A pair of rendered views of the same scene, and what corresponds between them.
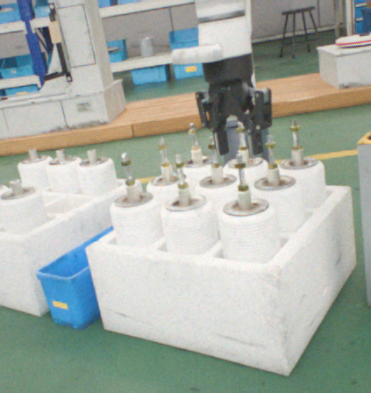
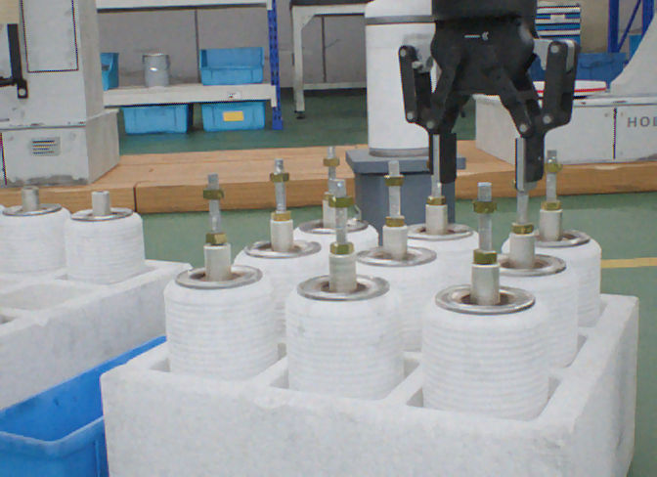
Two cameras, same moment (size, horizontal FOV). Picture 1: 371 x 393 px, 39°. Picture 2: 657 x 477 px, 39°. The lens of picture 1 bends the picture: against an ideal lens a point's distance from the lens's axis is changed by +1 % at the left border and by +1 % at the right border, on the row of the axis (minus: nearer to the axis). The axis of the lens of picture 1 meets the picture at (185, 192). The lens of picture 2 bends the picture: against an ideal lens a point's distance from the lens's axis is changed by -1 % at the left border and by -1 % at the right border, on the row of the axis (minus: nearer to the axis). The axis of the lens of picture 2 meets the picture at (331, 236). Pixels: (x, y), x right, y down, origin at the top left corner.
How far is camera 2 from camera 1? 0.23 m
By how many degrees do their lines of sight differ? 12
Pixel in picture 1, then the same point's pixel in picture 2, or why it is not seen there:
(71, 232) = (49, 353)
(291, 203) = (561, 306)
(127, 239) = (200, 360)
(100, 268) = (129, 424)
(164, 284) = (284, 463)
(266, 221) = (535, 329)
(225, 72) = not seen: outside the picture
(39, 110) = not seen: outside the picture
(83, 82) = (50, 101)
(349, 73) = not seen: hidden behind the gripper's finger
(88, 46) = (67, 38)
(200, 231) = (376, 348)
